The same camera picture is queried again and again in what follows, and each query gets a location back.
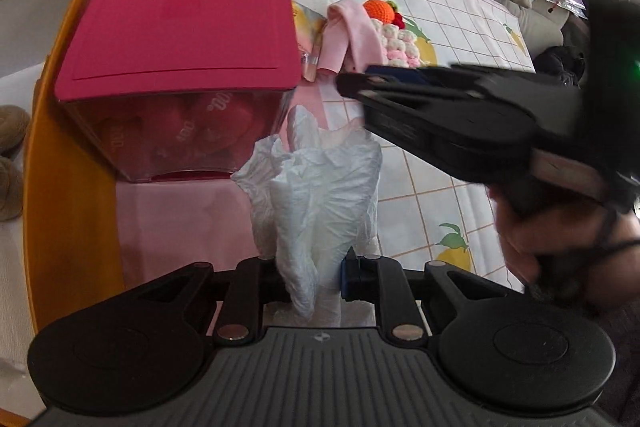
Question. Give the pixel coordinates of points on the black backpack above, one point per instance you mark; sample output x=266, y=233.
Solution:
x=560, y=62

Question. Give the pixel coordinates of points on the yellow snack packet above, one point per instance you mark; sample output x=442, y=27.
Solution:
x=307, y=24

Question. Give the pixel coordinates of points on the pink cloth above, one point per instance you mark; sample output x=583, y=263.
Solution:
x=350, y=37

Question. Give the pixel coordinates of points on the brown twisted towel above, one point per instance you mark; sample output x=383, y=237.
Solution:
x=12, y=127

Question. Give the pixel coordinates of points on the brown slippers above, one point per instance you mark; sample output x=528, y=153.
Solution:
x=9, y=189

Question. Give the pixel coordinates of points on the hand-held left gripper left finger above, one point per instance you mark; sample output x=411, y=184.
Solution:
x=247, y=292

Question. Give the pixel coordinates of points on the pink plastic folder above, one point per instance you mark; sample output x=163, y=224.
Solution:
x=565, y=2

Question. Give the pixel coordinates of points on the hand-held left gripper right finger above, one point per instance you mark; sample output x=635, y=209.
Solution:
x=348, y=277

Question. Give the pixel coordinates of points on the white plastic bag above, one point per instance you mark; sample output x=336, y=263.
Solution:
x=320, y=197

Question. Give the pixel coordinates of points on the orange crochet fruit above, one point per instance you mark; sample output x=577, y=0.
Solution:
x=377, y=9

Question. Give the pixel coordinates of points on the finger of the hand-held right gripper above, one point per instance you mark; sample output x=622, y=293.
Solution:
x=400, y=73
x=360, y=87

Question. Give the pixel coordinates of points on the person's right hand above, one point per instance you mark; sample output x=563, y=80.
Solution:
x=525, y=247

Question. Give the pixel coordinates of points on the red lidded clear container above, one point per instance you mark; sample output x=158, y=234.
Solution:
x=175, y=22

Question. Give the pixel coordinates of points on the orange cardboard box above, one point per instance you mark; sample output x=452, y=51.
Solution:
x=70, y=187

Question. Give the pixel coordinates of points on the pink white crochet pad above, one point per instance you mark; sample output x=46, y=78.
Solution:
x=397, y=47

